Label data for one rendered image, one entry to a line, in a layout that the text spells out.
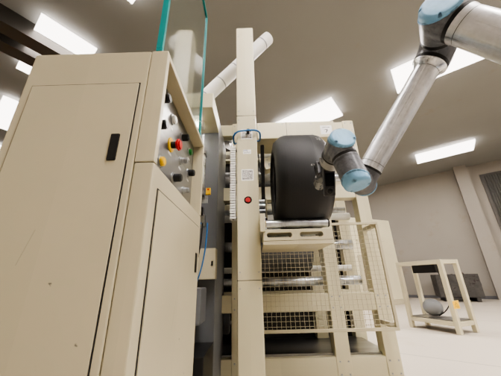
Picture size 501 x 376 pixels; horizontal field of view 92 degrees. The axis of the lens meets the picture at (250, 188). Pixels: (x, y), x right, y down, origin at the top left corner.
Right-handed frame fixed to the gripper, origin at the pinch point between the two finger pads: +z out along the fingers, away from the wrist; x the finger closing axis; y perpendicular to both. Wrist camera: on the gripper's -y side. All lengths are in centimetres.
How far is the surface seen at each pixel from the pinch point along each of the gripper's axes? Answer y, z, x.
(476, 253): 85, 582, -581
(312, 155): 21.2, 2.0, -0.3
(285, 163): 17.8, 3.2, 14.4
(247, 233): -11.9, 27.6, 35.2
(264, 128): 77, 43, 21
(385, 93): 290, 202, -210
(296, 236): -17.5, 18.2, 10.2
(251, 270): -31, 30, 34
